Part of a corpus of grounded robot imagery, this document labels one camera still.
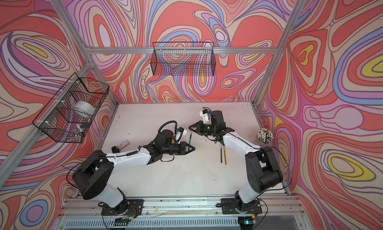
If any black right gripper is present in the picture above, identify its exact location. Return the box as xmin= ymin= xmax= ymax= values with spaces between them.
xmin=190 ymin=120 xmax=217 ymax=136

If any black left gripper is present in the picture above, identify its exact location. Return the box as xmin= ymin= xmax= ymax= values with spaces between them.
xmin=162 ymin=143 xmax=196 ymax=157

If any dark red carving knife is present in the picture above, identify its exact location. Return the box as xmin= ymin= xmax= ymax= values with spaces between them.
xmin=220 ymin=145 xmax=223 ymax=163

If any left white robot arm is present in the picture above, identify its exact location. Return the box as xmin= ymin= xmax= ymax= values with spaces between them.
xmin=72 ymin=130 xmax=195 ymax=208

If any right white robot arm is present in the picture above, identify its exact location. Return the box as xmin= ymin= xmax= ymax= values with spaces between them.
xmin=189 ymin=107 xmax=283 ymax=204

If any silver tape roll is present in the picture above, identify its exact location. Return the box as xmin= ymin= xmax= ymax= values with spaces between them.
xmin=72 ymin=100 xmax=96 ymax=118

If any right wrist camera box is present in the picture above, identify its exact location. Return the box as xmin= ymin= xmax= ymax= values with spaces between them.
xmin=199 ymin=109 xmax=211 ymax=124

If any back black wire basket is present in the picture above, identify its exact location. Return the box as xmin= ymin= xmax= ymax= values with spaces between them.
xmin=150 ymin=41 xmax=216 ymax=77

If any black wire basket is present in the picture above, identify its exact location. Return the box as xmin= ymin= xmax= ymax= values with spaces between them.
xmin=150 ymin=41 xmax=216 ymax=77
xmin=32 ymin=73 xmax=109 ymax=143

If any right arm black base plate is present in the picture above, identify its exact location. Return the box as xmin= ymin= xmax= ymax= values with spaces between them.
xmin=216 ymin=197 xmax=262 ymax=216

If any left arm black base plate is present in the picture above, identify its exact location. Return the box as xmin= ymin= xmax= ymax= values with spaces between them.
xmin=98 ymin=199 xmax=144 ymax=217

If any left black wire basket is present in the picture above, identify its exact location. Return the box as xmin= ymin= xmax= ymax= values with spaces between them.
xmin=32 ymin=73 xmax=109 ymax=143

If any aluminium frame corner post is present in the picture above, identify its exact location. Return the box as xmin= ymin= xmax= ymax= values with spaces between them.
xmin=44 ymin=0 xmax=119 ymax=106

